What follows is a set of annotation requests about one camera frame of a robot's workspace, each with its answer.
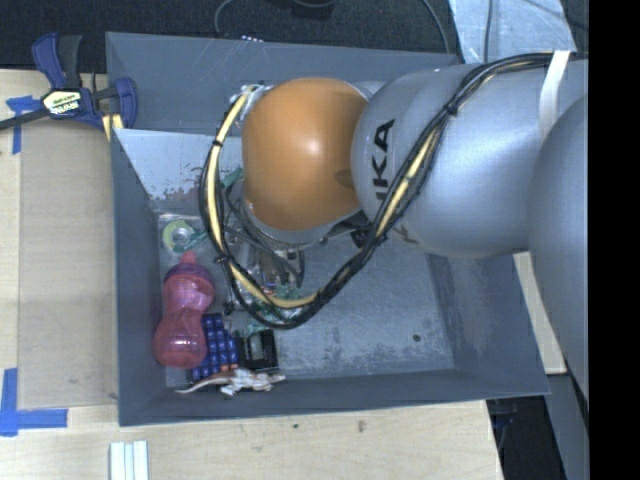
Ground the black and white box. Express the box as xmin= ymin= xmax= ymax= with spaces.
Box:
xmin=233 ymin=327 xmax=281 ymax=374

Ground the pale wood flat board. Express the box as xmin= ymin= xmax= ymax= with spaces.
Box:
xmin=16 ymin=121 xmax=122 ymax=411

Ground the pink plastic bottle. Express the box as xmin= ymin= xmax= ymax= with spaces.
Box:
xmin=151 ymin=249 xmax=218 ymax=370

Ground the clear packet with green ring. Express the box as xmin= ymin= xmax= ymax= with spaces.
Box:
xmin=158 ymin=212 xmax=207 ymax=255

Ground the grey metal bin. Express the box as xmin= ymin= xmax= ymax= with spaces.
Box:
xmin=104 ymin=30 xmax=552 ymax=427

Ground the blue button keypad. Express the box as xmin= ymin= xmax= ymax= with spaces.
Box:
xmin=189 ymin=312 xmax=240 ymax=381

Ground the white and brown toy lizard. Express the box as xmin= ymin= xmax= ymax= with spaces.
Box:
xmin=174 ymin=367 xmax=288 ymax=398

